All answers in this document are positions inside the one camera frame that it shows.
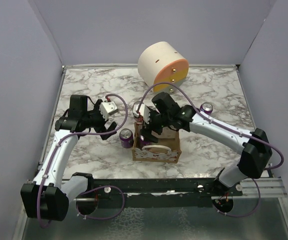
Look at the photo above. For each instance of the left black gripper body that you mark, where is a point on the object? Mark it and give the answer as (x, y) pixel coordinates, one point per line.
(95, 119)

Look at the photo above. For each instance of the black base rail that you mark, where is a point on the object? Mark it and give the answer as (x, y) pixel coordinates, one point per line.
(151, 192)

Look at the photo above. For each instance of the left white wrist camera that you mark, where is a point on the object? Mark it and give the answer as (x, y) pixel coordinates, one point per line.
(108, 108)

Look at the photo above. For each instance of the purple soda can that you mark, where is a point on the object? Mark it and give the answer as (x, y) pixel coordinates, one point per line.
(206, 107)
(143, 142)
(126, 138)

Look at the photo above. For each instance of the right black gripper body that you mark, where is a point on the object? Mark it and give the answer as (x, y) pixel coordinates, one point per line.
(157, 122)

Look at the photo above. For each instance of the round pastel drawer cabinet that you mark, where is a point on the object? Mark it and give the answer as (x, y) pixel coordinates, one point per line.
(160, 62)

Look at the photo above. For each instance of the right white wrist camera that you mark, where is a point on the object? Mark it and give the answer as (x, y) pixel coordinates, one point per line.
(143, 111)

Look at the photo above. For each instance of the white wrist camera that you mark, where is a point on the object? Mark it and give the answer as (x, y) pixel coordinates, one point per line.
(108, 108)
(143, 111)

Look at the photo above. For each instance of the red soda can rear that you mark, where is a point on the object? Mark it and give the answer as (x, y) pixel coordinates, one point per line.
(139, 120)

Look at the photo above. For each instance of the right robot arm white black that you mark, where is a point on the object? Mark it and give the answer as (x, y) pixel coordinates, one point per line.
(252, 146)

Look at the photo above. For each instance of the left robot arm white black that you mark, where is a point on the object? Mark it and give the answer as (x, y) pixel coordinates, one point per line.
(46, 197)

